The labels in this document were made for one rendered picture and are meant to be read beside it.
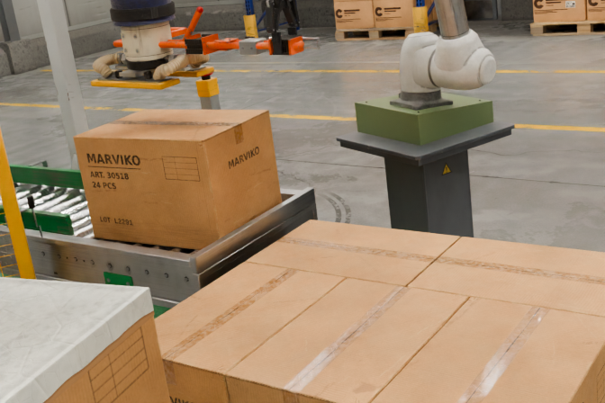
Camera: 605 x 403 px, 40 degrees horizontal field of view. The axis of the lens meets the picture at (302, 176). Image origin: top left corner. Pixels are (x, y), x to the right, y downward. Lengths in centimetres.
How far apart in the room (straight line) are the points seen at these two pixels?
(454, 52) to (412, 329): 116
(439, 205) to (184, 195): 100
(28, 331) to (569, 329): 133
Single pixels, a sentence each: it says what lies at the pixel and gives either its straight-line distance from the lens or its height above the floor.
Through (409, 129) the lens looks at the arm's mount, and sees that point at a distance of 314.
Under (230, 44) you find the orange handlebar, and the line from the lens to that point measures 281.
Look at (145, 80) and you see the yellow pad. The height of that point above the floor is 113.
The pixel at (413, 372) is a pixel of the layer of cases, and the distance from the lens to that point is 206.
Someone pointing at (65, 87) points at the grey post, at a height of 70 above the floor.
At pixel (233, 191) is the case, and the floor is 73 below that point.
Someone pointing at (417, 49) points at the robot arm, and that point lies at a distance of 318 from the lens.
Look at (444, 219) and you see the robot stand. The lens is 332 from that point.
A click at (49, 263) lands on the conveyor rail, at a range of 331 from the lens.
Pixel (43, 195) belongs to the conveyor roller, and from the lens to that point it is 406.
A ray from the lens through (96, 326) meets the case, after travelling 140.
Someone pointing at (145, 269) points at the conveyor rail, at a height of 53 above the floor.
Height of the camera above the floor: 160
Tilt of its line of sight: 17 degrees down
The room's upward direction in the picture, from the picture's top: 8 degrees counter-clockwise
